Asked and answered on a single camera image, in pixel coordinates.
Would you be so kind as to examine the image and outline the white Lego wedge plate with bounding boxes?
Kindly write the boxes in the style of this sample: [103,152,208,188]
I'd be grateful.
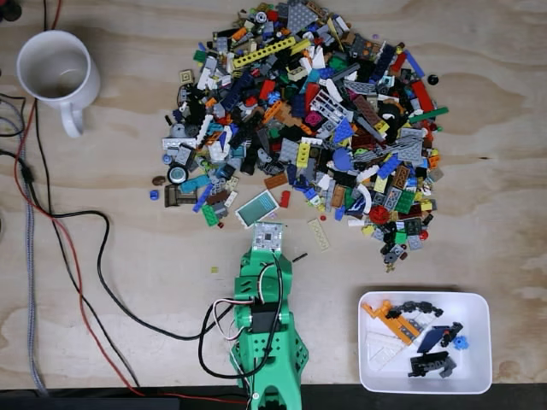
[364,328,407,372]

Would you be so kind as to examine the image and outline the black Lego piece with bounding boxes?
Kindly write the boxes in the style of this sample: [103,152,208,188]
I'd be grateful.
[439,322,464,347]

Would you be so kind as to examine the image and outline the brown Lego plate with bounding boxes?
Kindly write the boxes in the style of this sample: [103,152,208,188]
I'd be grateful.
[392,164,411,189]

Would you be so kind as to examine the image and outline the grey braided cable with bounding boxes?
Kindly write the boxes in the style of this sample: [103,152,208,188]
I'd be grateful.
[0,96,48,396]

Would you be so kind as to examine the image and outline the dark grey Lego assembly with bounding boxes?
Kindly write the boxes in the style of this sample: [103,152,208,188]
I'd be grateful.
[382,243,407,262]

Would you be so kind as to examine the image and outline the tan Lego plate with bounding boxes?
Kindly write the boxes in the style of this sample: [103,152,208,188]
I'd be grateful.
[307,218,332,253]

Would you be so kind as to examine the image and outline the white ceramic mug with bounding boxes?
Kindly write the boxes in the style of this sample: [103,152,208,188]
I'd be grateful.
[15,29,102,138]

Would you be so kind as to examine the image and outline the dark brown Lego crate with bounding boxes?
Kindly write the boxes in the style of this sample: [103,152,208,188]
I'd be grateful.
[164,184,198,208]

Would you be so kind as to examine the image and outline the white camera circuit board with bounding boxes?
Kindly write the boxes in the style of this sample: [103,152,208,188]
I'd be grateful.
[249,221,284,254]

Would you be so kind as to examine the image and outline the white Lego arch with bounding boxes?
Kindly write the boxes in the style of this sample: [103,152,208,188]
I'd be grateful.
[356,183,375,214]

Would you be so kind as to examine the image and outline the white Lego lattice fence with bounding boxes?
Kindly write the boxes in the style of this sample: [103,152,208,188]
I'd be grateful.
[310,89,350,123]

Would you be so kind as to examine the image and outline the long red Lego brick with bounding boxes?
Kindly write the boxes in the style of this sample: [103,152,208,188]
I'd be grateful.
[411,79,435,111]

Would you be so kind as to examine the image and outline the grey studded Lego plate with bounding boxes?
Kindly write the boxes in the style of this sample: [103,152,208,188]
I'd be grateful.
[383,186,403,210]

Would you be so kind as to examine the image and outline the dark grey Lego chain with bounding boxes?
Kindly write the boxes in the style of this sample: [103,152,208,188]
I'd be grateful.
[386,301,444,319]

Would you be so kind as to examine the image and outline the dark blue Lego wedge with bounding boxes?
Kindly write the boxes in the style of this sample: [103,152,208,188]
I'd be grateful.
[416,325,448,354]

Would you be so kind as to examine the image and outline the narrow blue Lego plate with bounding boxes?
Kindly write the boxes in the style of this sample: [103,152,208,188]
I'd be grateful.
[192,183,214,214]

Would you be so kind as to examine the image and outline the grey Lego wedge plate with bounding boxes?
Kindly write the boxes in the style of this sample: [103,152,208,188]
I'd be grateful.
[286,0,320,33]

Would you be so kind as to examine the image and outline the white plastic bin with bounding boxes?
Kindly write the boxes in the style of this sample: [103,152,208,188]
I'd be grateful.
[357,290,493,395]

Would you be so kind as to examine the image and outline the white red black servo wires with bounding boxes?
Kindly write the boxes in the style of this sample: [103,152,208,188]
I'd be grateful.
[197,255,285,388]

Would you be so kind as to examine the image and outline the long yellow Lego beam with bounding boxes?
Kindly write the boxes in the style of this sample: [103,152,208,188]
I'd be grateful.
[232,36,298,69]

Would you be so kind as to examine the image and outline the thin black cable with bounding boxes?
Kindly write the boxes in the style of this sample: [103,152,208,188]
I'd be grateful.
[32,100,141,388]

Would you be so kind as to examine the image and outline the long green Lego plate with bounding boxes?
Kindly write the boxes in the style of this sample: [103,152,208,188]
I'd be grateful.
[409,106,450,125]

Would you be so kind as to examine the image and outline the teal window pane Lego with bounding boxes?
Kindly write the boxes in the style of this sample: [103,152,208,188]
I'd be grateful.
[233,190,281,231]

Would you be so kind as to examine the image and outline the orange Lego assembly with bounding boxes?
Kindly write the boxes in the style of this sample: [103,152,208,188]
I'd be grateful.
[361,300,422,346]

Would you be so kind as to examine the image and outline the long dark blue Lego plate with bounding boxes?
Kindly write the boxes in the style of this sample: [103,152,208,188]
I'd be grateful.
[403,50,426,79]

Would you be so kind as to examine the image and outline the dark green Lego plate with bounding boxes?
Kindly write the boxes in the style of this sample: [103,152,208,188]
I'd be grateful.
[393,190,416,214]

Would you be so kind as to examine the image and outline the red cable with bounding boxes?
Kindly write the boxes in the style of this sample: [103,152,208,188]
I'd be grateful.
[15,100,251,405]

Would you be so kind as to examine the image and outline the blue half-round Lego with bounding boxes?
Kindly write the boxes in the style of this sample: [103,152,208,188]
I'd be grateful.
[332,147,354,171]

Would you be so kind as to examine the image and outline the thick black cable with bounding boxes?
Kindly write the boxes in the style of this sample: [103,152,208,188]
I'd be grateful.
[42,209,234,342]

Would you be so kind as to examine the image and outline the black grey Lego assembly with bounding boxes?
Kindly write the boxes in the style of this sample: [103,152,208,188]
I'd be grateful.
[408,352,457,379]

